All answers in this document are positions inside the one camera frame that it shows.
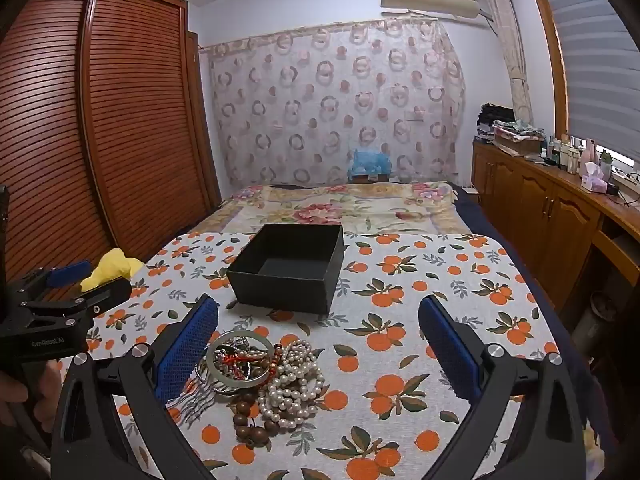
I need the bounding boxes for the black box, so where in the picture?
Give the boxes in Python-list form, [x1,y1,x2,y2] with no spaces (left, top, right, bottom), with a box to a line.
[226,223,346,315]

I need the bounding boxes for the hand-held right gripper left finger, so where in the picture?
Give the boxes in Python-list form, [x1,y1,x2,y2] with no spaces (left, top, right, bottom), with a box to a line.
[50,294,221,480]

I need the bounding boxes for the grey window blind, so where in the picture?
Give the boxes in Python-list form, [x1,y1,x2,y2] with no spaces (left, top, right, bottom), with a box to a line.
[542,0,640,161]

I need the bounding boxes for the orange fruit print blanket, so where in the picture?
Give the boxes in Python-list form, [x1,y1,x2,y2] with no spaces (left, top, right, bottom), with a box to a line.
[60,232,601,480]

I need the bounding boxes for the tied beige side curtain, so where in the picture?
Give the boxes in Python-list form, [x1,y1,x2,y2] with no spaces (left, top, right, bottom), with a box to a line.
[477,0,533,122]

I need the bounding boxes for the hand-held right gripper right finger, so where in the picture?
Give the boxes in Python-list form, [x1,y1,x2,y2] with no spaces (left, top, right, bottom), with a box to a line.
[417,294,588,480]

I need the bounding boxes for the brown wooden bead bracelet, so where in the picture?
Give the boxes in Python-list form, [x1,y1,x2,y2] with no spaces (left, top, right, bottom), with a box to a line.
[232,389,282,449]

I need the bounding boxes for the pearl necklace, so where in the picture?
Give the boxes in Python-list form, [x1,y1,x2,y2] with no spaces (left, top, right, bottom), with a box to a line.
[257,367,326,431]
[279,339,321,377]

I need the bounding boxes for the patterned headboard cover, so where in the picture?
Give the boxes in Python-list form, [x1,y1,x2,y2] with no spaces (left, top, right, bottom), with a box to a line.
[200,17,466,187]

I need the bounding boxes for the row of cosmetic bottles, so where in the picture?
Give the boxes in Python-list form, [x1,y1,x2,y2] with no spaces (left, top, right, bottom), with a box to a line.
[545,134,583,172]

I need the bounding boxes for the wooden side cabinet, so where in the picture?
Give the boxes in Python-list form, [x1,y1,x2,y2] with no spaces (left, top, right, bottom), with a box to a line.
[472,140,640,311]

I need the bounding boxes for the pile of folded patterned cloths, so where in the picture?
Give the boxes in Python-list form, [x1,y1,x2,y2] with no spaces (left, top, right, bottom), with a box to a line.
[492,119,547,157]

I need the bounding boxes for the person's left hand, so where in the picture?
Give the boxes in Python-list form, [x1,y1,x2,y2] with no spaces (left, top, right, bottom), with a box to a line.
[0,360,65,428]

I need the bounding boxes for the red bead bracelet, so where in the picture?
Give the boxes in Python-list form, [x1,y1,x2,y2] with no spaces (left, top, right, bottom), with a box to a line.
[214,351,282,386]

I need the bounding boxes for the stack of dark clothes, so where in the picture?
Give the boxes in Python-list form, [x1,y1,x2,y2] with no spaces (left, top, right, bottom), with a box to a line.
[476,103,516,141]

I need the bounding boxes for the blue plastic bag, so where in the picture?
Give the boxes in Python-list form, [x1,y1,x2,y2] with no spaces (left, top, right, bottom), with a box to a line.
[348,147,394,177]

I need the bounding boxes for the yellow cloth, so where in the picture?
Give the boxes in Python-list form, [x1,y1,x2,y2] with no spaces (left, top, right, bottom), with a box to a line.
[80,247,147,292]

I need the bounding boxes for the wooden window frame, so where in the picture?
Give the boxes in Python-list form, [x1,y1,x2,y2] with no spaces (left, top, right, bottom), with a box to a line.
[522,0,575,137]

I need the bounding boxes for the brown slatted wooden wardrobe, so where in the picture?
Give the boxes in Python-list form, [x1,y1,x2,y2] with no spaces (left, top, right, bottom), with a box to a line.
[0,0,223,301]

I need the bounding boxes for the pale green bangle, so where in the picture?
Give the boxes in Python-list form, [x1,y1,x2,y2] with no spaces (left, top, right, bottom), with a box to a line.
[206,330,277,390]

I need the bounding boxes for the pink tissue box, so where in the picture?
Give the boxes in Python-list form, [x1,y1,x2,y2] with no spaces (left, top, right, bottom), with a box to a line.
[580,162,609,194]

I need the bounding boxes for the tangle of cables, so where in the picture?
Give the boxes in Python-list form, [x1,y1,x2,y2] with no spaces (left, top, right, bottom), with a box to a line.
[607,169,640,206]

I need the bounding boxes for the floral bed blanket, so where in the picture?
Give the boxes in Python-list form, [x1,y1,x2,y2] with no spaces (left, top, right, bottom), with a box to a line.
[215,180,458,238]

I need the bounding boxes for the pink bottle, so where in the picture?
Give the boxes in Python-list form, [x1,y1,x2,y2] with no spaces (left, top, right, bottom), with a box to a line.
[580,139,599,176]

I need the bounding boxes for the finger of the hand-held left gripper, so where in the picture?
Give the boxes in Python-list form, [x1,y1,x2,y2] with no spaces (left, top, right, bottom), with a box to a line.
[15,260,94,302]
[22,276,132,328]

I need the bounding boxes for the silver chain necklace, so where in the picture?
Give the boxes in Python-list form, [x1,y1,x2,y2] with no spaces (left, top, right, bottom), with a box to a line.
[167,382,221,417]

